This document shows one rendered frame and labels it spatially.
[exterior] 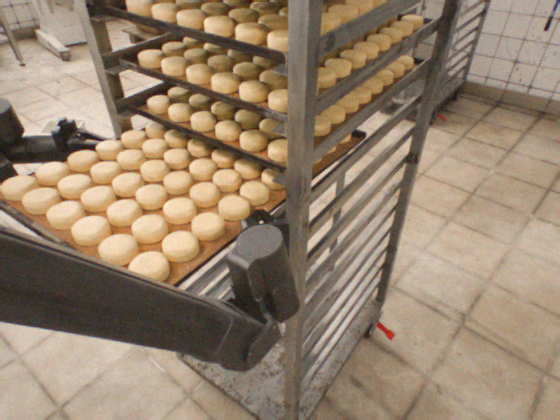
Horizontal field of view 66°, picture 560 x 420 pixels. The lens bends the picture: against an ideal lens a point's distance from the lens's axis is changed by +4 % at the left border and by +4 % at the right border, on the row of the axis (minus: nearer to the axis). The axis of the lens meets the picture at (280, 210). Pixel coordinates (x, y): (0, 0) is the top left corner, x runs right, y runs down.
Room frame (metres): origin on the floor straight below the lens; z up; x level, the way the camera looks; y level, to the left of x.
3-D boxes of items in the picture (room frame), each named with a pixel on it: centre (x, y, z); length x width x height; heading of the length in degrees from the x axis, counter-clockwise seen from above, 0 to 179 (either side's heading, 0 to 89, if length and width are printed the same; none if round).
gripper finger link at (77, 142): (0.74, 0.38, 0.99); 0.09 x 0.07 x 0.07; 99
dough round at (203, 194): (0.56, 0.13, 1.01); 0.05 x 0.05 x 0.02
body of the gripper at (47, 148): (0.73, 0.45, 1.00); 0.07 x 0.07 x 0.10; 9
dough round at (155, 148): (0.72, 0.24, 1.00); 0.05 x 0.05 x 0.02
